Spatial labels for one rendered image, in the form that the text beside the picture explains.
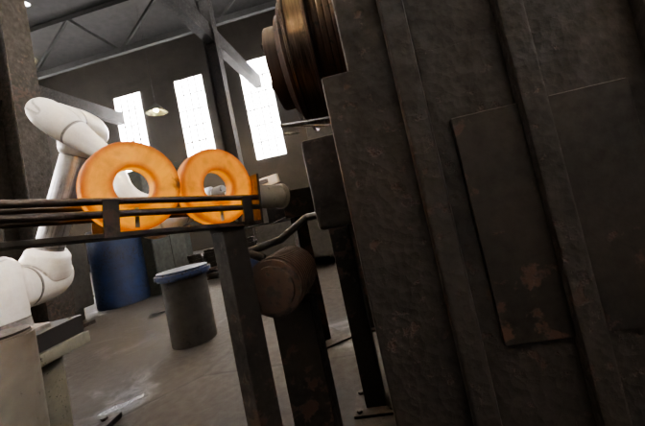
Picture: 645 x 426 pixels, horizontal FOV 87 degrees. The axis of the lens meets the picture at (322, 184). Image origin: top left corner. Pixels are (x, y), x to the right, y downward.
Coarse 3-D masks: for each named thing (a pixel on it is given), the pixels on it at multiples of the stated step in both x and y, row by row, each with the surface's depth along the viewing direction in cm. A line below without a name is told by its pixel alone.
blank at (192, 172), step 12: (192, 156) 66; (204, 156) 68; (216, 156) 70; (228, 156) 72; (180, 168) 66; (192, 168) 66; (204, 168) 68; (216, 168) 69; (228, 168) 71; (240, 168) 73; (180, 180) 64; (192, 180) 65; (228, 180) 72; (240, 180) 73; (180, 192) 64; (192, 192) 65; (204, 192) 67; (228, 192) 72; (240, 192) 72; (180, 204) 65; (192, 204) 64; (204, 204) 66; (216, 204) 68; (228, 204) 70; (192, 216) 66; (204, 216) 66; (216, 216) 67; (228, 216) 69
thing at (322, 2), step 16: (304, 0) 102; (320, 0) 100; (304, 16) 94; (320, 16) 98; (320, 32) 97; (336, 32) 97; (320, 48) 98; (336, 48) 97; (320, 64) 99; (336, 64) 99; (320, 80) 98
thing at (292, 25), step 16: (288, 0) 99; (288, 16) 97; (288, 32) 96; (304, 32) 95; (288, 48) 95; (304, 48) 96; (304, 64) 97; (304, 80) 99; (304, 96) 102; (320, 96) 102; (320, 112) 108; (320, 128) 127
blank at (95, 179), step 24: (120, 144) 57; (144, 144) 60; (96, 168) 54; (120, 168) 57; (144, 168) 60; (168, 168) 62; (96, 192) 54; (168, 192) 62; (144, 216) 58; (168, 216) 61
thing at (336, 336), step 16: (304, 192) 157; (272, 208) 176; (288, 208) 152; (304, 208) 156; (272, 224) 172; (304, 224) 163; (304, 240) 162; (320, 288) 162; (320, 304) 160; (336, 336) 161
